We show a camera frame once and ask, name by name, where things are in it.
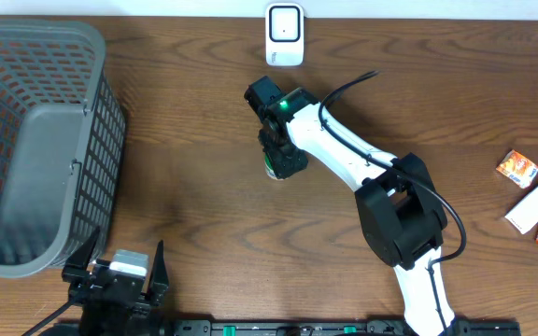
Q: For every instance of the grey plastic mesh basket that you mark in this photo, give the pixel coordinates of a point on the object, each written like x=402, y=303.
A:
x=62, y=135

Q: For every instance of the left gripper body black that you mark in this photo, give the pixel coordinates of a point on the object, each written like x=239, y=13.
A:
x=111, y=282

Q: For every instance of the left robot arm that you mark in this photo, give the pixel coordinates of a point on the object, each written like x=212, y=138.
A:
x=96, y=319

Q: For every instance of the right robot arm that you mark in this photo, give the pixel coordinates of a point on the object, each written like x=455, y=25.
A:
x=402, y=216

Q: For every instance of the orange snack packet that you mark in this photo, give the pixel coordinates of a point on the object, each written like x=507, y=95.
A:
x=518, y=168

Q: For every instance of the green lid jar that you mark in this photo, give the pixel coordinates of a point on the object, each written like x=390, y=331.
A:
x=269, y=168

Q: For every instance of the white barcode scanner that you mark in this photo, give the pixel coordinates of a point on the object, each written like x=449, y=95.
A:
x=284, y=34

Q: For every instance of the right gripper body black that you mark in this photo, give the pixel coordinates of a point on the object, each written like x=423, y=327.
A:
x=283, y=158

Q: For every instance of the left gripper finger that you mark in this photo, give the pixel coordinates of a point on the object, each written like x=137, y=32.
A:
x=80, y=259
x=158, y=281

